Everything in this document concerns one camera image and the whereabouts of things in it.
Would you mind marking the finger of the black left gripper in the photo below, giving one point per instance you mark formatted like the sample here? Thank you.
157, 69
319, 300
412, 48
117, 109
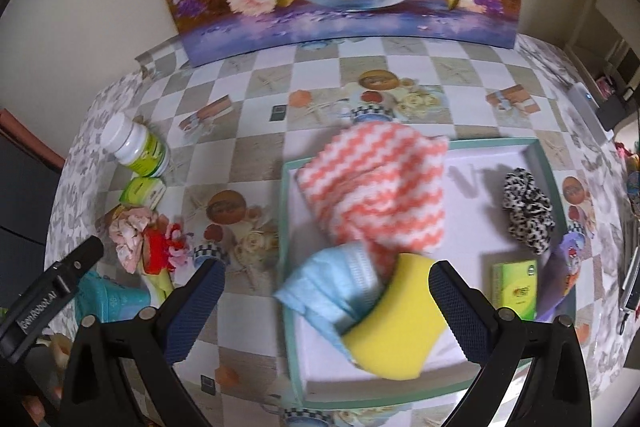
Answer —
45, 299

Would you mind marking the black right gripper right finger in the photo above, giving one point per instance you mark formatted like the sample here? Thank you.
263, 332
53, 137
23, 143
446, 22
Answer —
556, 390

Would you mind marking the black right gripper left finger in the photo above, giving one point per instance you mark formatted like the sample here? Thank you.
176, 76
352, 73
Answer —
96, 389

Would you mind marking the purple cloth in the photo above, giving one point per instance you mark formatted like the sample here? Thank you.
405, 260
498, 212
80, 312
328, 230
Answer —
560, 274

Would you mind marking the yellow sponge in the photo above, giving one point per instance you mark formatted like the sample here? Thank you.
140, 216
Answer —
395, 339

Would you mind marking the leopard print scrunchie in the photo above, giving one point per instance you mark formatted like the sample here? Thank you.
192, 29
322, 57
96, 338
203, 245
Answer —
530, 212

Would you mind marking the red white scrunchie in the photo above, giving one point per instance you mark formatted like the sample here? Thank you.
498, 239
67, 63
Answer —
165, 250

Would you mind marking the pink floral scrunchie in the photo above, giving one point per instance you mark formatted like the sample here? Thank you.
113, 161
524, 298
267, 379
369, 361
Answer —
129, 231

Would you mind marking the light blue cloth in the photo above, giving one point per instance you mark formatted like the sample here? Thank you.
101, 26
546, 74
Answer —
333, 290

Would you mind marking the pink white fluffy cloth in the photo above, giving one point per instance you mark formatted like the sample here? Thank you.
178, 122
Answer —
380, 184

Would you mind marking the green box in tray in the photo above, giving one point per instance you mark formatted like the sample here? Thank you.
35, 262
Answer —
514, 286

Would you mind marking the teal plastic container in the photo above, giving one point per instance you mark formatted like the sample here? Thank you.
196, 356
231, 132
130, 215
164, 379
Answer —
108, 300

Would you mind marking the green rimmed white tray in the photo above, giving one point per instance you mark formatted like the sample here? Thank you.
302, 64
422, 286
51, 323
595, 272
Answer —
476, 238

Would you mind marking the grey floral cloth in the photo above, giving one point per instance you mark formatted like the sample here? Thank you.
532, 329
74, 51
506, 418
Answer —
78, 206

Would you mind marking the small green medicine box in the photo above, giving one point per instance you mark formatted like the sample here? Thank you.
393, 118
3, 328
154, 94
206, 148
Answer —
143, 192

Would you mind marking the white green pill bottle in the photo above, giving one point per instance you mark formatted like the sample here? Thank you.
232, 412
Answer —
135, 146

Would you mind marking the white power bank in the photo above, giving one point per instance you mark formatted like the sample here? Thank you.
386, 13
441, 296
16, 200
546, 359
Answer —
587, 109

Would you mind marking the checkered patterned tablecloth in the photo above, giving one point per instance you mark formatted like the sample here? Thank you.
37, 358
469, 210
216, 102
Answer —
234, 123

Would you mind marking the white shelf unit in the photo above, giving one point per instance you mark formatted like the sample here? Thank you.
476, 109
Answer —
604, 47

